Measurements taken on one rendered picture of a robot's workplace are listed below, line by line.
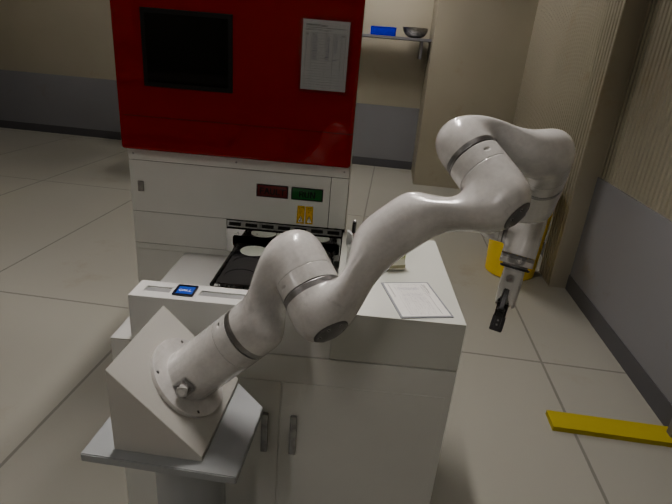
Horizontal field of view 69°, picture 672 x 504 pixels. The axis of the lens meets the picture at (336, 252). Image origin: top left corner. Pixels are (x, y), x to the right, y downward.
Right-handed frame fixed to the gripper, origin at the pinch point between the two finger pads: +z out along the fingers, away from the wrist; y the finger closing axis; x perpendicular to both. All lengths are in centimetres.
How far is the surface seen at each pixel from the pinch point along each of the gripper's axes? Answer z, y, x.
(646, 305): -10, 185, -64
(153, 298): 18, -34, 83
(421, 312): 3.1, -4.2, 19.0
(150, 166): -14, 4, 132
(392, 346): 13.9, -7.4, 23.3
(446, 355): 12.5, -1.5, 9.8
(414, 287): -1.1, 8.7, 25.6
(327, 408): 38, -6, 37
